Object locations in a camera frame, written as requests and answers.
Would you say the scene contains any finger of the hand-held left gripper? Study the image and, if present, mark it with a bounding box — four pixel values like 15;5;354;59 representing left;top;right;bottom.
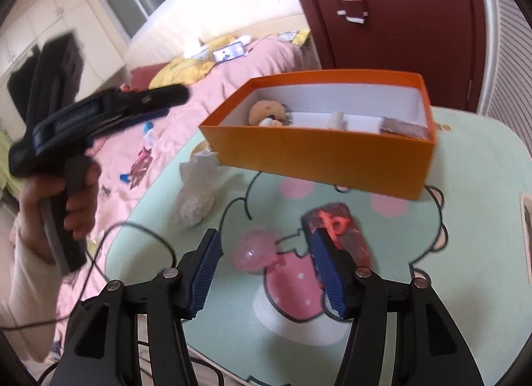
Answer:
120;83;190;118
95;109;171;137

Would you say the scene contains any dark printed packet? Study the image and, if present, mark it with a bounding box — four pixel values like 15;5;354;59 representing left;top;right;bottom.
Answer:
129;149;152;189

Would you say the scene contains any cream quilted headboard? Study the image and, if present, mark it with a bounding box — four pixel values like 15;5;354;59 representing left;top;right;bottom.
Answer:
125;0;312;75

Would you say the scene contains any pink bed blanket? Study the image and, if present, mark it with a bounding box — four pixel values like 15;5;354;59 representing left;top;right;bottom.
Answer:
0;35;321;328

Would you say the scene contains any dark red wardrobe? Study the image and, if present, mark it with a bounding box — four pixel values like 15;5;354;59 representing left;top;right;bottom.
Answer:
278;0;487;112

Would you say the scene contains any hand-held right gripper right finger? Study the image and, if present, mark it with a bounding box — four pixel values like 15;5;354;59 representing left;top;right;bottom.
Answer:
312;230;485;386

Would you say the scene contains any dark red pillow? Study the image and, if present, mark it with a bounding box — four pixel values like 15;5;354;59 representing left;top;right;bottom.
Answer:
131;64;167;89

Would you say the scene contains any orange cardboard box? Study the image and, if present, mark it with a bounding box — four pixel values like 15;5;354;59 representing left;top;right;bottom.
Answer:
199;71;437;200

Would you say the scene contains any person's left hand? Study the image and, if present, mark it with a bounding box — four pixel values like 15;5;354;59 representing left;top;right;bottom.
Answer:
19;159;102;264

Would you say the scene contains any yellow pillow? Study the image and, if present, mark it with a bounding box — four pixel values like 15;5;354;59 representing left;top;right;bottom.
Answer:
150;35;250;87

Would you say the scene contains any brown plush toy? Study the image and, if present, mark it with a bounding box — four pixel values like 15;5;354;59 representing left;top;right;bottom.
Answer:
248;99;292;127

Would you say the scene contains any white wall cabinet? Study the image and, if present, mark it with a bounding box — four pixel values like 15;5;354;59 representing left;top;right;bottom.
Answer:
0;0;125;91

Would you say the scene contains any person's left forearm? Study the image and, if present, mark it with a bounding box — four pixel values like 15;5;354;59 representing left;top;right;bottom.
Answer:
0;220;67;364

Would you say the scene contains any pink translucent capsule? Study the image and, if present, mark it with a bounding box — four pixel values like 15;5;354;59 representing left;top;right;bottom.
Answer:
235;231;287;274

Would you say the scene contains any smartphone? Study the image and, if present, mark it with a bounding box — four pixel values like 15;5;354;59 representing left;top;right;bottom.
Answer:
213;42;247;63

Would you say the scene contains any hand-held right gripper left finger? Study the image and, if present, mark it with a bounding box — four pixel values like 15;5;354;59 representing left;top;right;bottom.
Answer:
50;228;223;386

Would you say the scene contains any white plastic wrap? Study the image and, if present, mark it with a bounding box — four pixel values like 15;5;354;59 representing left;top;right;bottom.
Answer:
179;151;246;226

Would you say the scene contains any dark red mahjong block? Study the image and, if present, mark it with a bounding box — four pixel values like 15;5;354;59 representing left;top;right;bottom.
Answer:
301;202;372;264

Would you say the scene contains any green cartoon desktop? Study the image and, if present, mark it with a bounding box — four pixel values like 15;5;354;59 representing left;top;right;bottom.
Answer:
104;105;532;386

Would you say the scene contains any brown card box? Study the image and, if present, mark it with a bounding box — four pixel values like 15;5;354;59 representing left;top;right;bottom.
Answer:
379;117;431;141

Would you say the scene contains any white louvred door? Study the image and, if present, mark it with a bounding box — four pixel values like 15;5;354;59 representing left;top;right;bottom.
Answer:
474;0;532;141

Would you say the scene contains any dark hanging garment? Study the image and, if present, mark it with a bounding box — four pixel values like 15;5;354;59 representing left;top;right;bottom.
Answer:
6;31;86;121

